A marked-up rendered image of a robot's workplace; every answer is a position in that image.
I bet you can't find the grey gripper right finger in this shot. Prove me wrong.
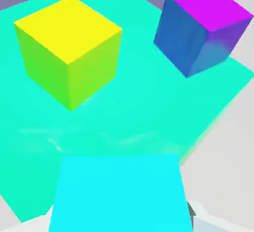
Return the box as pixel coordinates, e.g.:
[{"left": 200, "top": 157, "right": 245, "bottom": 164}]
[{"left": 187, "top": 200, "right": 254, "bottom": 232}]

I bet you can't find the small purple cube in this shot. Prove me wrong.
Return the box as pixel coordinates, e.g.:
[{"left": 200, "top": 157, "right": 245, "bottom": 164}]
[{"left": 153, "top": 0, "right": 254, "bottom": 79}]

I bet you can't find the large turquoise box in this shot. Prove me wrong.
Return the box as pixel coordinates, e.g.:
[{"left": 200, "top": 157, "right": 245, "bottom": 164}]
[{"left": 0, "top": 0, "right": 254, "bottom": 223}]

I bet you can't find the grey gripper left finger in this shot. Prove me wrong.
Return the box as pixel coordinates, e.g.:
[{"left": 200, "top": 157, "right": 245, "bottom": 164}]
[{"left": 0, "top": 204, "right": 55, "bottom": 232}]

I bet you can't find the small cyan cube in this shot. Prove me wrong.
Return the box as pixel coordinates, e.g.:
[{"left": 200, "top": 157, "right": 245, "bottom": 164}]
[{"left": 48, "top": 153, "right": 194, "bottom": 232}]

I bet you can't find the small yellow cube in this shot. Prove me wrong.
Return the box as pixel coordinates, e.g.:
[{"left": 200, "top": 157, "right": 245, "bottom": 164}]
[{"left": 13, "top": 0, "right": 123, "bottom": 112}]

